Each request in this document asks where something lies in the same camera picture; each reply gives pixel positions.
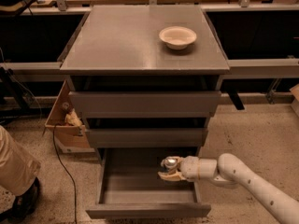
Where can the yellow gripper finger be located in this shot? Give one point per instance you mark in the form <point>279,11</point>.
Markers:
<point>175,177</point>
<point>171,161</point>

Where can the redbull can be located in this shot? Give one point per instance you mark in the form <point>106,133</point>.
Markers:
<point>170,170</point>

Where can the grey middle drawer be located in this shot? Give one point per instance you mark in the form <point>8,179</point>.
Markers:
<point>176,137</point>

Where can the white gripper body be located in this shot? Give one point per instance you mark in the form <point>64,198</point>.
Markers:
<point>189,168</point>

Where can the beige trouser leg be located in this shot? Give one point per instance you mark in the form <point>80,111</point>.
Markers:
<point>18,168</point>

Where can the cardboard box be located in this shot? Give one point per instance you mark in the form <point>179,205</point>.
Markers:
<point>69,138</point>

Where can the grey open bottom drawer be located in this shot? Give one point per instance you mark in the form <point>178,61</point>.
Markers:
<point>129,186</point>

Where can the metal rail frame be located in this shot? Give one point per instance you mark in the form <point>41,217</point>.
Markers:
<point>239,69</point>

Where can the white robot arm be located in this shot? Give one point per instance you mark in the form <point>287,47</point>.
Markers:
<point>228,170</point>

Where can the grey drawer cabinet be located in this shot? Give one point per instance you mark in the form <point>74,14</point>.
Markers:
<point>118,49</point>

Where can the black shoe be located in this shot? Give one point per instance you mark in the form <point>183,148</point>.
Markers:
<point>23,205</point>

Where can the crumpled item in box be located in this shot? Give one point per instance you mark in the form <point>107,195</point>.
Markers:
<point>72,119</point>

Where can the grey top drawer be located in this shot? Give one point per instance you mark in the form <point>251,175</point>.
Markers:
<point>193,104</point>

